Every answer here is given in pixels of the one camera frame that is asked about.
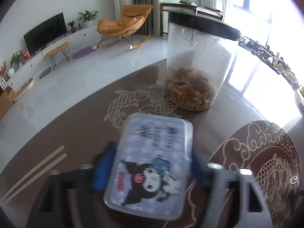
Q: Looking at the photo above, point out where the brown cardboard box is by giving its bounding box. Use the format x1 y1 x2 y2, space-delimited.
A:
0 86 15 120

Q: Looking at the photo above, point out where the black flat television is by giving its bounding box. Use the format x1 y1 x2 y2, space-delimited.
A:
24 12 67 57

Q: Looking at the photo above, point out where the small wooden bench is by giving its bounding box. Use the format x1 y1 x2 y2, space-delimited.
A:
43 42 70 70

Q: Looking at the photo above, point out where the clear plastic cartoon case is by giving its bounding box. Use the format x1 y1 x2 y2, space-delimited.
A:
104 113 193 220

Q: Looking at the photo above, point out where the clear jar with black lid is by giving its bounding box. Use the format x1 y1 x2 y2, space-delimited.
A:
165 12 241 112

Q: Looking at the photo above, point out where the red flower arrangement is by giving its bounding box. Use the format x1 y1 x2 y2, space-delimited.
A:
0 61 9 82

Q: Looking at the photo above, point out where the orange lounge chair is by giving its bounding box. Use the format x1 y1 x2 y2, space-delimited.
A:
92 4 154 49

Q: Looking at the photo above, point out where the potted green plant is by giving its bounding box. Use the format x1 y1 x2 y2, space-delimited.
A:
78 10 99 28

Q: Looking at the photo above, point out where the white tv cabinet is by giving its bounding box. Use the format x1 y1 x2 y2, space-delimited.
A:
3 25 101 91

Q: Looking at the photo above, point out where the purple floor mat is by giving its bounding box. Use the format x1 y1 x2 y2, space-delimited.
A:
72 46 97 60

